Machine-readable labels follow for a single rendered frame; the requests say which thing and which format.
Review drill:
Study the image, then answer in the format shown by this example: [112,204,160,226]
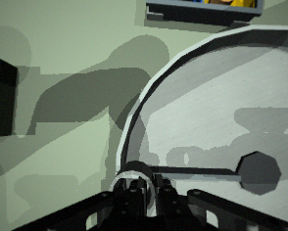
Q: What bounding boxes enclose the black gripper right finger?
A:
[154,174,288,231]

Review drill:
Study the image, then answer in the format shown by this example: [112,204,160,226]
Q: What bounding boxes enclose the grey round turntable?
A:
[116,24,288,221]

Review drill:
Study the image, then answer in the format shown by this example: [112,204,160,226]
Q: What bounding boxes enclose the bronze bushing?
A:
[208,0,234,5]

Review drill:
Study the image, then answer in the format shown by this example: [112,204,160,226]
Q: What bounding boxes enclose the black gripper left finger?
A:
[12,176,147,231]

